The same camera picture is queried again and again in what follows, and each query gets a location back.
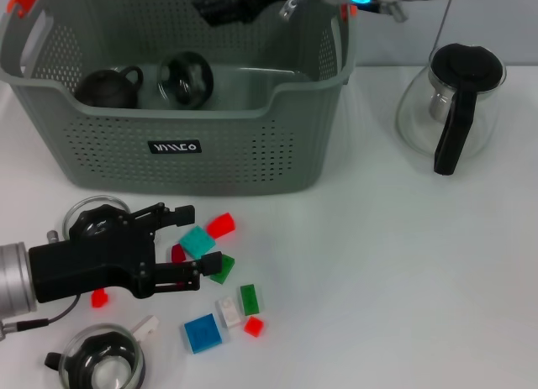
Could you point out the dark clay teapot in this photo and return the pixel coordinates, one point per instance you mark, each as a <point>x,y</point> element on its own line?
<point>107,90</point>

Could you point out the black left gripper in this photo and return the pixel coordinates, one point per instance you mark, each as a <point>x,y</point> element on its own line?
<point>84,267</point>

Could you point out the small red toy brick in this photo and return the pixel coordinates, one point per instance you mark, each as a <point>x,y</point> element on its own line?
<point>99,299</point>
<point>254,326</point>

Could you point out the white two-stud toy brick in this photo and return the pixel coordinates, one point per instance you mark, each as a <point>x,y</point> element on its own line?
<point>229,313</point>

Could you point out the dark red curved toy piece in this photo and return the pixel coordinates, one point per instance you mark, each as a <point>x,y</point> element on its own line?
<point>177,253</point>

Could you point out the long white toy brick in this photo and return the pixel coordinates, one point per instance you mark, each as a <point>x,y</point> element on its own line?
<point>145,325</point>

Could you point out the blue square toy brick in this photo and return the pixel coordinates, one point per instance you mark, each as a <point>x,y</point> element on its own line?
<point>202,333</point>

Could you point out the large red toy brick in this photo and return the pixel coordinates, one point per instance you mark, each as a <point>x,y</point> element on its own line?
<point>220,226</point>

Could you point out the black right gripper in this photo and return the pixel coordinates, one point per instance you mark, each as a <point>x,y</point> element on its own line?
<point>252,2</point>

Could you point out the green toy brick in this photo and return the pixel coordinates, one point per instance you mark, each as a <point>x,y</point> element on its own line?
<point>226,271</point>
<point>249,300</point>

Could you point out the teal square toy brick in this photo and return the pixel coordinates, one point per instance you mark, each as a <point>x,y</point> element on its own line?
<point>197,241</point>

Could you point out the grey-green perforated storage bin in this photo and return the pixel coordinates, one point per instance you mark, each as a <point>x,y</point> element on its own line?
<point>210,162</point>

